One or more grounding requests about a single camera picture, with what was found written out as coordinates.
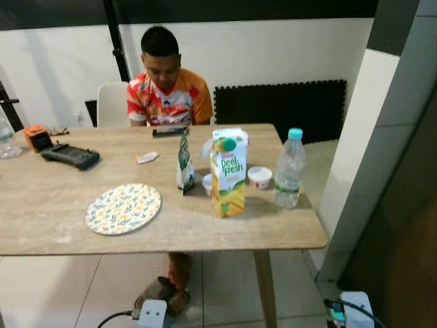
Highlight clear water bottle teal cap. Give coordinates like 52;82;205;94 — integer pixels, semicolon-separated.
274;128;306;209

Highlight orange juice carton green cap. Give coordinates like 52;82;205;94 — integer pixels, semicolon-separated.
210;128;249;218

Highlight wooden table leg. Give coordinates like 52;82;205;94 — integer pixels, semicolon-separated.
253;249;279;328

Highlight small green drink carton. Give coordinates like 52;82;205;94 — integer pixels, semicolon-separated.
177;130;196;195

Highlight black phone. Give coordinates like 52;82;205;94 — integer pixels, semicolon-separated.
152;127;189;138

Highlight man in orange jersey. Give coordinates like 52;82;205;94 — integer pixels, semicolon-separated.
127;26;214;318

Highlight white snack wrapper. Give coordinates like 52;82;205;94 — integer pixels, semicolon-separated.
135;151;159;165

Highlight floral round plate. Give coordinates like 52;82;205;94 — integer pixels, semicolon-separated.
85;183;163;236

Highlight white chair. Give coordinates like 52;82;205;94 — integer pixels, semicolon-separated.
96;82;131;128

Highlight black pole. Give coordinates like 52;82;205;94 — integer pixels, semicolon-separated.
102;0;131;83

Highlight black handheld controller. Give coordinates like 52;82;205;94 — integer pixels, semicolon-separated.
40;143;101;171

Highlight orange and black device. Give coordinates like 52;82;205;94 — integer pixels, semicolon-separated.
24;125;53;152

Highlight clear plastic bottle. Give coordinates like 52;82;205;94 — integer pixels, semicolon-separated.
0;113;23;159

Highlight black stand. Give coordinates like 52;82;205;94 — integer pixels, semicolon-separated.
0;82;25;132

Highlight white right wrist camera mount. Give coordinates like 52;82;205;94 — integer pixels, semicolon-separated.
339;291;375;328

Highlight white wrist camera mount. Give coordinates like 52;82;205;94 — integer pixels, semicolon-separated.
339;291;375;328
139;299;168;328

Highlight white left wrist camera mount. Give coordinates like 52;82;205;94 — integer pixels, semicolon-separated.
139;299;168;328

